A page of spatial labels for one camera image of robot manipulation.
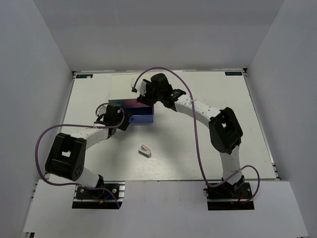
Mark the left corner label sticker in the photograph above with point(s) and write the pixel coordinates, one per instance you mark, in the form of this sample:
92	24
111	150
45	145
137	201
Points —
84	76

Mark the pink white small stapler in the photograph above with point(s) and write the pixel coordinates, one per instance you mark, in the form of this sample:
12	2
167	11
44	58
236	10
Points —
145	151

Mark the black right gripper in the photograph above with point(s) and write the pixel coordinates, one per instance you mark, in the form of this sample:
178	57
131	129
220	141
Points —
146	98

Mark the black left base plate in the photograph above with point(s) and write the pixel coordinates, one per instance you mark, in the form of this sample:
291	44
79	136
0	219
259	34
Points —
99	199

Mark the white drawer cabinet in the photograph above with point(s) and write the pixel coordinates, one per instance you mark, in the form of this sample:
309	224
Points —
121	87

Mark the pink drawer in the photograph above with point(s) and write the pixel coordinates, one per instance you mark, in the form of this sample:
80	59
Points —
133	104

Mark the blue wide drawer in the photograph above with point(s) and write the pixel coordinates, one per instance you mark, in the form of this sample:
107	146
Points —
141	115

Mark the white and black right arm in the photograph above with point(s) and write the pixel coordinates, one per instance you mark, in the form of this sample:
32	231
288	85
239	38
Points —
225	130

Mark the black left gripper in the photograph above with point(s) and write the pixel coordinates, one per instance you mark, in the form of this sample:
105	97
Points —
125	123

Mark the right corner label sticker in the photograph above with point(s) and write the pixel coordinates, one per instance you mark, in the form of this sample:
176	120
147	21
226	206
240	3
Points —
233	73

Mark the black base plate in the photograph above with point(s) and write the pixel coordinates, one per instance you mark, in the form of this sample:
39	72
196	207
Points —
99	199
219	199

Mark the light blue small drawer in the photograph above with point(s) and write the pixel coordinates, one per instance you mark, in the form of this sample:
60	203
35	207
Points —
120	102

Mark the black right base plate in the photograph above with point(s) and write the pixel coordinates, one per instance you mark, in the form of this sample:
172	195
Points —
219	199

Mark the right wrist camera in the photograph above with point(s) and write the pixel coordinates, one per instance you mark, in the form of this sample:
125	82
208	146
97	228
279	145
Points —
139	86

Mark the corner label sticker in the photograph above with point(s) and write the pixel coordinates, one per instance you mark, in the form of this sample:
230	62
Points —
233	73
84	76

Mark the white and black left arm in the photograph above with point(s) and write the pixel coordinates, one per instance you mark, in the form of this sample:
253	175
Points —
67	155

